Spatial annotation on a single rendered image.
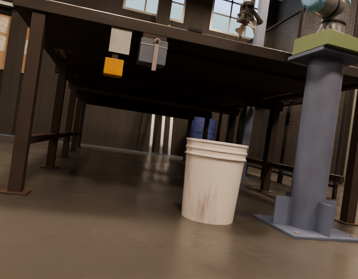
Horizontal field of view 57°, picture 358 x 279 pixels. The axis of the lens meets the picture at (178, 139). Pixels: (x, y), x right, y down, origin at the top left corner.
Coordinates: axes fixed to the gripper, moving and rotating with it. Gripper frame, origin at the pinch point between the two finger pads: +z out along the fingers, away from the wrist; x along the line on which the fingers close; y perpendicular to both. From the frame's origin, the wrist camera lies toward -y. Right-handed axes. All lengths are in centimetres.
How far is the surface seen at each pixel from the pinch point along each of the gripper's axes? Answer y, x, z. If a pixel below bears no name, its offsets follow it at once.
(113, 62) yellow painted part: 83, 6, 36
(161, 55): 61, 12, 28
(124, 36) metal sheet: 79, 5, 22
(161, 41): 62, 12, 22
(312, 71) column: -3, 50, 27
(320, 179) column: -9, 59, 78
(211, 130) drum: -275, -426, 37
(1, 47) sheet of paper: 137, -587, -66
